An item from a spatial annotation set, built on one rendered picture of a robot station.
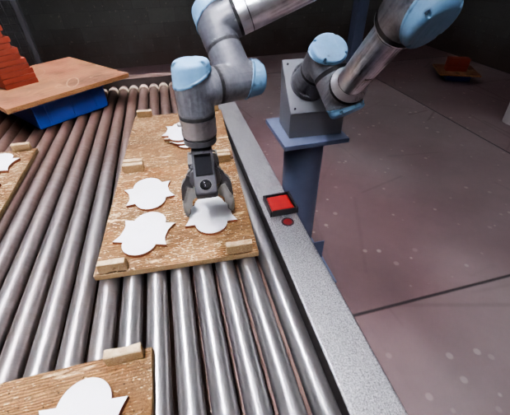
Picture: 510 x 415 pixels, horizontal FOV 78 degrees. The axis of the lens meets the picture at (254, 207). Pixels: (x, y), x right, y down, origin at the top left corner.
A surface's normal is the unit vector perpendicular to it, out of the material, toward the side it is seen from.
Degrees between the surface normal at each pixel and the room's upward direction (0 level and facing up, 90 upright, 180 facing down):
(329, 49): 38
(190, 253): 0
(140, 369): 0
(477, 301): 0
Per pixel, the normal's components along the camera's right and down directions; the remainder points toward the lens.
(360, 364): -0.02, -0.77
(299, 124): 0.19, 0.62
